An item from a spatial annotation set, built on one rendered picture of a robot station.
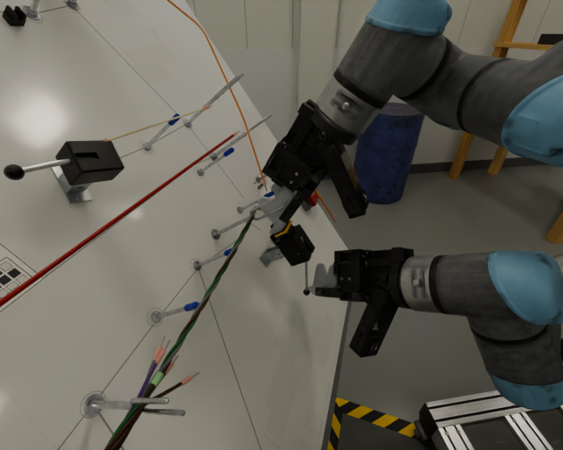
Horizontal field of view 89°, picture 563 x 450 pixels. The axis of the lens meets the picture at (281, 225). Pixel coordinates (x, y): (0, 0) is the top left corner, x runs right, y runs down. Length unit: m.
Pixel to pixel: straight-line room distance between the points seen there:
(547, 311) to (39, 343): 0.47
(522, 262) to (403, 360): 1.48
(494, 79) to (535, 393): 0.34
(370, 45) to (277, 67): 2.61
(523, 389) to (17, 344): 0.52
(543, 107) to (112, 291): 0.44
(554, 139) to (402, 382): 1.54
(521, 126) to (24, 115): 0.49
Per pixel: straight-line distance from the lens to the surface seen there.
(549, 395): 0.47
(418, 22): 0.37
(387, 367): 1.76
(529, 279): 0.37
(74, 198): 0.40
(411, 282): 0.41
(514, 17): 3.62
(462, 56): 0.42
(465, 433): 1.50
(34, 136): 0.43
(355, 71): 0.37
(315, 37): 2.93
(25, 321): 0.36
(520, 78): 0.35
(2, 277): 0.36
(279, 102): 3.01
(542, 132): 0.31
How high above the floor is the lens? 1.47
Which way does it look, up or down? 35 degrees down
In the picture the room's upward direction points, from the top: straight up
